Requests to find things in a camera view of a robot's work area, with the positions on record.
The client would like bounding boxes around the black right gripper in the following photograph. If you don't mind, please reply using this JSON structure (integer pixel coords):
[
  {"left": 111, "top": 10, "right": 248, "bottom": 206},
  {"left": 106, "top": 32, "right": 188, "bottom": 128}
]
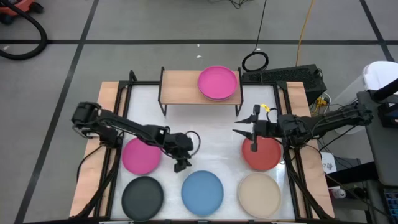
[{"left": 232, "top": 104, "right": 279, "bottom": 153}]

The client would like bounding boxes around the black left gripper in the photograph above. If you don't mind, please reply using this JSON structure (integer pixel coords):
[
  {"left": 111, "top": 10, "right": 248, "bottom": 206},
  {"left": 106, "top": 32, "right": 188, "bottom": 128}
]
[{"left": 163, "top": 132, "right": 194, "bottom": 174}]

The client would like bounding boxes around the red plate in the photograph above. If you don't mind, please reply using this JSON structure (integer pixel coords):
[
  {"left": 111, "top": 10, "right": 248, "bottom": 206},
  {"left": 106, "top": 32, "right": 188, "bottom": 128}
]
[{"left": 241, "top": 136, "right": 282, "bottom": 172}]

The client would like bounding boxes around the blue plate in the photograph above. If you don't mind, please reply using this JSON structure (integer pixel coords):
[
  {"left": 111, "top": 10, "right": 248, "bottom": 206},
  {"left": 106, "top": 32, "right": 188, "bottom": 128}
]
[{"left": 181, "top": 170, "right": 224, "bottom": 217}]

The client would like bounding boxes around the magenta plate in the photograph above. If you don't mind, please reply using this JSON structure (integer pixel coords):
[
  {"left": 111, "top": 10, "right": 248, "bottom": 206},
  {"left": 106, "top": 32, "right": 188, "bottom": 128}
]
[
  {"left": 121, "top": 136, "right": 162, "bottom": 176},
  {"left": 197, "top": 65, "right": 239, "bottom": 100}
]

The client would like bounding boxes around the black plate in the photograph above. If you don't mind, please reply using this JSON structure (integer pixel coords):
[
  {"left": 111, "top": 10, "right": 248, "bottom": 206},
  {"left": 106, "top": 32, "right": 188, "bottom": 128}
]
[{"left": 121, "top": 175, "right": 165, "bottom": 221}]

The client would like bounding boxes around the beige plate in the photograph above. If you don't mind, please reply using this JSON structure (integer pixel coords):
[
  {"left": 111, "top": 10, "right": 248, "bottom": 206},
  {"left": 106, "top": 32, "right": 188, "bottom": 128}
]
[{"left": 238, "top": 172, "right": 282, "bottom": 219}]

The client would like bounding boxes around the wooden shelf with black legs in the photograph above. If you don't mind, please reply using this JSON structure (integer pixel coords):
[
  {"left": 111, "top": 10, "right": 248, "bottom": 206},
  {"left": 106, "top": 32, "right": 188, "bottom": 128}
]
[{"left": 157, "top": 66, "right": 244, "bottom": 118}]

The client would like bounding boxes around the white table mat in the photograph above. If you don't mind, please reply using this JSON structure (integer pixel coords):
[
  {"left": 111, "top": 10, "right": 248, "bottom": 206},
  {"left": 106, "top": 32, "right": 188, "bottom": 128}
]
[{"left": 110, "top": 84, "right": 296, "bottom": 220}]

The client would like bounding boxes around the black computer case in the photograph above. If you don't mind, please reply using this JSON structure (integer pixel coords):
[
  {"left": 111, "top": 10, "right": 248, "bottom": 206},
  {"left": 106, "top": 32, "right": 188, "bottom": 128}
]
[{"left": 242, "top": 64, "right": 327, "bottom": 106}]

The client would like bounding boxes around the white paper sheet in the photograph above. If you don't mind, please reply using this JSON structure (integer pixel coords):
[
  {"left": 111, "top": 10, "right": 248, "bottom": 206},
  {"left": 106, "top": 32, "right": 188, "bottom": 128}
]
[{"left": 320, "top": 152, "right": 337, "bottom": 174}]

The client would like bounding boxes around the white bottle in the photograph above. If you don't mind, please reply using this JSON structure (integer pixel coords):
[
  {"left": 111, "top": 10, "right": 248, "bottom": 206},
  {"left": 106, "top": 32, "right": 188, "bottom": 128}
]
[{"left": 331, "top": 187, "right": 346, "bottom": 200}]

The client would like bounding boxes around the grey desk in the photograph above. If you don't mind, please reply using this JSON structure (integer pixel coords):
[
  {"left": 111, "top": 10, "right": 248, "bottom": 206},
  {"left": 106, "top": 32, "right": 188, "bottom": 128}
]
[{"left": 356, "top": 90, "right": 398, "bottom": 187}]

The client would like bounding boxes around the white bin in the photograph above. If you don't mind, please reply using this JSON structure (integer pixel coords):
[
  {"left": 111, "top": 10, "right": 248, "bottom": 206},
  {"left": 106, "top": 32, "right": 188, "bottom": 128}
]
[{"left": 362, "top": 60, "right": 398, "bottom": 93}]

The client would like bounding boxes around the keyboard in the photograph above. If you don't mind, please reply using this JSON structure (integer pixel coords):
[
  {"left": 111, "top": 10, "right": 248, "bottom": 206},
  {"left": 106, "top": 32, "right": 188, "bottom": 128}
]
[{"left": 382, "top": 188, "right": 398, "bottom": 224}]

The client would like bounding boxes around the red vacuum cleaner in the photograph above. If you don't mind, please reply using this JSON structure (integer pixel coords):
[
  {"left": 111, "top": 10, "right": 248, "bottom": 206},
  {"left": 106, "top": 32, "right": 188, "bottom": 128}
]
[{"left": 0, "top": 0, "right": 44, "bottom": 26}]

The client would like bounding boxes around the black coiled floor cable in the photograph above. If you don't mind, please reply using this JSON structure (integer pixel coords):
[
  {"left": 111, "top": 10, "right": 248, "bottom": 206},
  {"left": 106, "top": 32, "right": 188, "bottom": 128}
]
[{"left": 241, "top": 0, "right": 270, "bottom": 73}]

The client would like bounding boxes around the black metal table frame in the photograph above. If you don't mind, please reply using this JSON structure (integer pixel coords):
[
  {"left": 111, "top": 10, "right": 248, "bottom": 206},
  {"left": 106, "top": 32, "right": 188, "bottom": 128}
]
[{"left": 71, "top": 70, "right": 335, "bottom": 224}]

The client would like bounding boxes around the yellow floor cable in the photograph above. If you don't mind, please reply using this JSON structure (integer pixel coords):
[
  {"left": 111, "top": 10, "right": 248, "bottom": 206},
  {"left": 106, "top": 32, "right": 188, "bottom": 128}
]
[{"left": 295, "top": 0, "right": 320, "bottom": 67}]

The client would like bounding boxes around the black cable bundle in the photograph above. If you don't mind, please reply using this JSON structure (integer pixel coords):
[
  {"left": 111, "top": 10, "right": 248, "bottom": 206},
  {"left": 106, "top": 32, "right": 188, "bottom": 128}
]
[{"left": 228, "top": 0, "right": 249, "bottom": 9}]

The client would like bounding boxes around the dark desk clamp mount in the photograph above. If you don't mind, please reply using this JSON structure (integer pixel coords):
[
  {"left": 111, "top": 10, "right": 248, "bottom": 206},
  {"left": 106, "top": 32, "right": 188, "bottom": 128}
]
[{"left": 369, "top": 79, "right": 398, "bottom": 128}]

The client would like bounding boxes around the black vacuum hose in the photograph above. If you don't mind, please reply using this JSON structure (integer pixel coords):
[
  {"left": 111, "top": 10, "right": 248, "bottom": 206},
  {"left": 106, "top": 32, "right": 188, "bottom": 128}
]
[{"left": 0, "top": 0, "right": 49, "bottom": 61}]

